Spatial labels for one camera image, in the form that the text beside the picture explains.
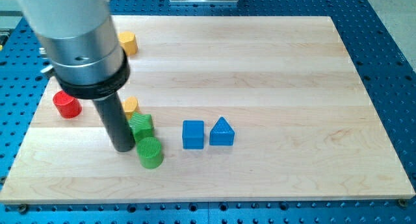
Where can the green cylinder block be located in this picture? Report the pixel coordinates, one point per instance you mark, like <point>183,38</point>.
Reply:
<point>150,152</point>

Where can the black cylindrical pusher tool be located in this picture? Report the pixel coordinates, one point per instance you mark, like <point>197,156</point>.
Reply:
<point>115,122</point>

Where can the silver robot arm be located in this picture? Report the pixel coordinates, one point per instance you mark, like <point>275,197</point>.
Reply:
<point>81,44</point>

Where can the blue cube block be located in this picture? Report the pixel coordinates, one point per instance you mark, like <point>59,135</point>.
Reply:
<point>193,134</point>

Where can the blue triangle block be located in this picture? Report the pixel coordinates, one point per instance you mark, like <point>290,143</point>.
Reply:
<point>222,133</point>

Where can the wooden board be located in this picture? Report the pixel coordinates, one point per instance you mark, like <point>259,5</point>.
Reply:
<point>305,126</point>

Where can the green star block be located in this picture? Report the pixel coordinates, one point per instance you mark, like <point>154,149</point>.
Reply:
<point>141,126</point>

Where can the yellow heart block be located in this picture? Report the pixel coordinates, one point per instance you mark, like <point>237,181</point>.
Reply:
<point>130,106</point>

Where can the yellow hexagon block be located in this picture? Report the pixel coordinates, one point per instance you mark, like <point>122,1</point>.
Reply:
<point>128,42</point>

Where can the red cylinder block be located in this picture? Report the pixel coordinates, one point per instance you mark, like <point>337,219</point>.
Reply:
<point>67,106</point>

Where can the blue perforated metal table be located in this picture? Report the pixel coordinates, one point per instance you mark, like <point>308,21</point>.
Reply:
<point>387,75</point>

